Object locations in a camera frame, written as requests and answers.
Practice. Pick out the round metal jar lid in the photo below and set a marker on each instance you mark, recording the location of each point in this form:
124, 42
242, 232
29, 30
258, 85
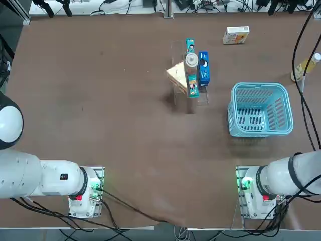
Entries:
191, 59

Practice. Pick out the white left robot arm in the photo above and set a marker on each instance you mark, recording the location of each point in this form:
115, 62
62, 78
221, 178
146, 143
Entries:
50, 175

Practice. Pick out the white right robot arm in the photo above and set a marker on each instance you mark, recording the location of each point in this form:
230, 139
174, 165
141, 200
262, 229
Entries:
276, 175

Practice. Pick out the clear acrylic display shelf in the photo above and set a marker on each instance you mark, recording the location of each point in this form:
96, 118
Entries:
178, 100

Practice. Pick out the glass cookie jar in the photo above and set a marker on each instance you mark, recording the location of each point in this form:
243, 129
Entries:
191, 70

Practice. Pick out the blue Oreo cookie box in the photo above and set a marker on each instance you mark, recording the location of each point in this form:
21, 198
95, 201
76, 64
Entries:
203, 72

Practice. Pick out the triangular sandwich wedge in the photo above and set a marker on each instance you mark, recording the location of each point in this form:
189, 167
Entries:
176, 74

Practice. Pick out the light blue plastic basket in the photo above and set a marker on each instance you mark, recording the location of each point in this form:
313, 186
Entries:
260, 125

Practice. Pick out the white orange carton box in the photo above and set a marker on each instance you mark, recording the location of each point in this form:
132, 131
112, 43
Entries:
235, 35

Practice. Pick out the black stand leg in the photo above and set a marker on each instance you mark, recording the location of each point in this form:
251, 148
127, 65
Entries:
66, 7
46, 6

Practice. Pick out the yellow juice bottle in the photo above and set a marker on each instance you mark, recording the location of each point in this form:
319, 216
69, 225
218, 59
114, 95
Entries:
309, 65

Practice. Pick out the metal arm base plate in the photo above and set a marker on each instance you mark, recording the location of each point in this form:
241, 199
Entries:
239, 173
100, 173

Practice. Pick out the aluminium camera post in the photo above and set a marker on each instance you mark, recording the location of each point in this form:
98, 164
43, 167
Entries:
168, 8

